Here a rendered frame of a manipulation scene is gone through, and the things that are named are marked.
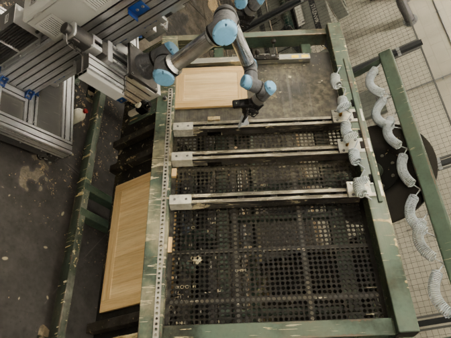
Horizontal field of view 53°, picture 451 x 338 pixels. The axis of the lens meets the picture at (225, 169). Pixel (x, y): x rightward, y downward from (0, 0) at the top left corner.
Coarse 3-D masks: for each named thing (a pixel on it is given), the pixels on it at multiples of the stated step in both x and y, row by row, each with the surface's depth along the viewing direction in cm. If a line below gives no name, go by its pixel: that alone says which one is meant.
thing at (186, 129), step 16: (336, 112) 280; (176, 128) 282; (192, 128) 281; (208, 128) 281; (224, 128) 281; (240, 128) 281; (256, 128) 282; (272, 128) 282; (288, 128) 283; (304, 128) 283; (320, 128) 283; (336, 128) 284
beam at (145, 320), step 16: (176, 80) 313; (160, 96) 301; (160, 112) 293; (160, 128) 285; (160, 144) 278; (160, 160) 271; (160, 176) 265; (160, 192) 258; (144, 256) 237; (144, 272) 232; (144, 288) 227; (144, 304) 222; (160, 304) 222; (144, 320) 218; (160, 320) 218; (144, 336) 214; (160, 336) 214
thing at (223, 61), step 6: (282, 54) 320; (288, 54) 320; (294, 54) 320; (300, 54) 320; (198, 60) 320; (204, 60) 320; (210, 60) 320; (216, 60) 319; (222, 60) 319; (228, 60) 319; (234, 60) 319; (258, 60) 318; (264, 60) 318; (270, 60) 318; (276, 60) 319; (282, 60) 319; (288, 60) 319; (294, 60) 319; (300, 60) 319; (306, 60) 319; (186, 66) 321; (192, 66) 321; (198, 66) 322; (204, 66) 322; (210, 66) 322
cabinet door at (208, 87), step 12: (192, 72) 316; (204, 72) 316; (216, 72) 316; (228, 72) 316; (240, 72) 315; (180, 84) 310; (192, 84) 310; (204, 84) 310; (216, 84) 309; (228, 84) 309; (180, 96) 304; (192, 96) 304; (204, 96) 304; (216, 96) 303; (228, 96) 303; (240, 96) 302; (180, 108) 299; (192, 108) 299; (204, 108) 300
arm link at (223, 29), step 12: (216, 12) 217; (228, 12) 214; (216, 24) 210; (228, 24) 209; (204, 36) 218; (216, 36) 212; (228, 36) 213; (192, 48) 222; (204, 48) 221; (156, 60) 237; (168, 60) 230; (180, 60) 227; (192, 60) 228; (156, 72) 231; (168, 72) 231; (180, 72) 234; (168, 84) 237
